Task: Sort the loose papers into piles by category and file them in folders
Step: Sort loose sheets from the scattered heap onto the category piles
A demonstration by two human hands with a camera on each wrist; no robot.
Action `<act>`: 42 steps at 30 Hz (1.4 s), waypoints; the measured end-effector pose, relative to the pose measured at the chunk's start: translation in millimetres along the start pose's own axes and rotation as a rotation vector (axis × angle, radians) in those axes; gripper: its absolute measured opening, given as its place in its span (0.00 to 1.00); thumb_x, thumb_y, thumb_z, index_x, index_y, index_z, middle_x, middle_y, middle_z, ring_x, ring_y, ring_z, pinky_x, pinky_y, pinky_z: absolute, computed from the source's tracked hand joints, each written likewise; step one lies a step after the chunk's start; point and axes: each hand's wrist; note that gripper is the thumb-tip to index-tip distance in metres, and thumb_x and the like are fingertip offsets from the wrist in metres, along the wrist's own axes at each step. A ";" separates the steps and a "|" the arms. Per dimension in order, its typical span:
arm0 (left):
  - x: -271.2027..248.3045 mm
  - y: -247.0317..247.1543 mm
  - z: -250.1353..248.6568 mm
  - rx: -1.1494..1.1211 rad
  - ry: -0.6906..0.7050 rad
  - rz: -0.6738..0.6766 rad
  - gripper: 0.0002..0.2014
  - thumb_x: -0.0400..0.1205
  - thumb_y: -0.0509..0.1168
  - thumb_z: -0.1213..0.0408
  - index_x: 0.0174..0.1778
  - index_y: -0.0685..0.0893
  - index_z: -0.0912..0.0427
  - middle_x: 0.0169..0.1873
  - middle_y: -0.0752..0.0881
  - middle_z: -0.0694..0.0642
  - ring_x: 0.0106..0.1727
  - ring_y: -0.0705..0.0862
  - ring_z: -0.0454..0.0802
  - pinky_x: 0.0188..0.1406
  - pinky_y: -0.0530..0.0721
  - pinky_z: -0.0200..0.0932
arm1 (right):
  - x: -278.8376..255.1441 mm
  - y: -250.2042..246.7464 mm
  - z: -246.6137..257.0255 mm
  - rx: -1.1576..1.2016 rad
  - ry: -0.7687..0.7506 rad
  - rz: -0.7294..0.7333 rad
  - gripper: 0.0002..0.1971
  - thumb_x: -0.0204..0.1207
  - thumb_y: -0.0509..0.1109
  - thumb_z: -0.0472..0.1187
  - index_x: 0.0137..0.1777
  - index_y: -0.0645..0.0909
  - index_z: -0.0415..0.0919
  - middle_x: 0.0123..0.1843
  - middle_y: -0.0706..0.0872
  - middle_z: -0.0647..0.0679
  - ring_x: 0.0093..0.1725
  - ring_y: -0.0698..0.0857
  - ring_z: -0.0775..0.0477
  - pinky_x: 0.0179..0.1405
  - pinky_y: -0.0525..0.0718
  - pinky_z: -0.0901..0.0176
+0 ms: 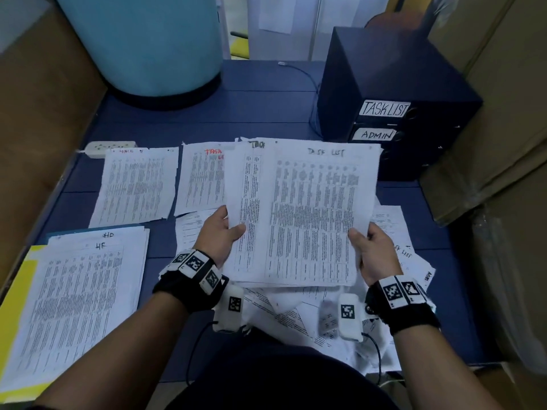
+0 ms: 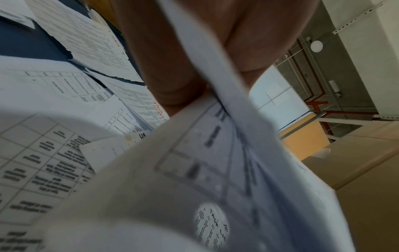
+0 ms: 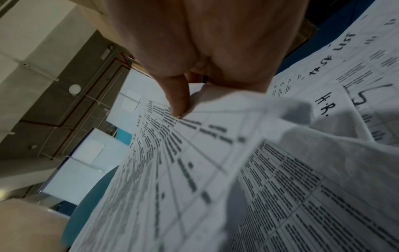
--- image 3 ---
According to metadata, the person's right hand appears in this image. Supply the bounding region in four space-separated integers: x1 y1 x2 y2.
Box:
102 0 310 119

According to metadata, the printed paper sheet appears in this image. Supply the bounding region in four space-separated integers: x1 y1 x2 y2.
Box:
68 83 399 252

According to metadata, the pile of printed papers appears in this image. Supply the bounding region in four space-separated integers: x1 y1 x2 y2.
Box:
268 0 399 146

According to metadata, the white partition panel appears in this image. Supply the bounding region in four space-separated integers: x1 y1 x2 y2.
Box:
40 66 188 205

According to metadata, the teal cylindrical barrel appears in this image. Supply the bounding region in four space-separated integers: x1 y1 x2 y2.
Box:
61 164 121 250

